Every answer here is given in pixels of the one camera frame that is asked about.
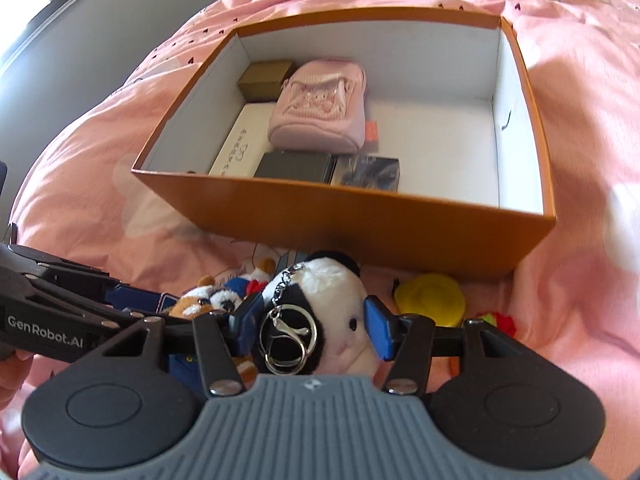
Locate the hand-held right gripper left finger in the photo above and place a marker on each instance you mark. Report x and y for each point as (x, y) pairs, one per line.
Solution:
(248, 327)

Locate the flat white box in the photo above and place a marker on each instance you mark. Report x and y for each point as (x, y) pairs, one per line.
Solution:
(240, 140)

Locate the pink printed blanket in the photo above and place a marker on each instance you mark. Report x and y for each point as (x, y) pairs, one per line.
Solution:
(575, 110)

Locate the window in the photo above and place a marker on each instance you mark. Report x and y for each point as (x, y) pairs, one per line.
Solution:
(20, 20)

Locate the black box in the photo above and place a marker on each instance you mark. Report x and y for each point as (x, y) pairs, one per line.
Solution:
(292, 165)

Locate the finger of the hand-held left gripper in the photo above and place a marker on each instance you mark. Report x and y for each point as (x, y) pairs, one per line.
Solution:
(75, 297)
(140, 300)

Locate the red and green plush toy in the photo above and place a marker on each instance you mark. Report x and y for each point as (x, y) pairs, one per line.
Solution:
(495, 321)

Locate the small brown box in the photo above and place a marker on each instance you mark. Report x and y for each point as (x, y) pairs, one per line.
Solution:
(265, 80)

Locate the blue and red plush toy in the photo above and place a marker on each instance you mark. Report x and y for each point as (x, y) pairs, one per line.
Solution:
(252, 275)

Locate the orange cardboard box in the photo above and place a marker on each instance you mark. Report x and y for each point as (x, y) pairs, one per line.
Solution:
(350, 220)

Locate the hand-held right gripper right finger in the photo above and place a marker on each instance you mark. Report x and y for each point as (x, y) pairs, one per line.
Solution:
(378, 330)

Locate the yellow plush toy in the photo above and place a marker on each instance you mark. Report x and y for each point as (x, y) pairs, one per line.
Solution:
(430, 295)

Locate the pink pouch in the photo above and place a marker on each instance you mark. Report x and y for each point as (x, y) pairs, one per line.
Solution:
(315, 110)

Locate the raccoon plush toy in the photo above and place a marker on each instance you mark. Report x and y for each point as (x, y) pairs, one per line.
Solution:
(200, 302)

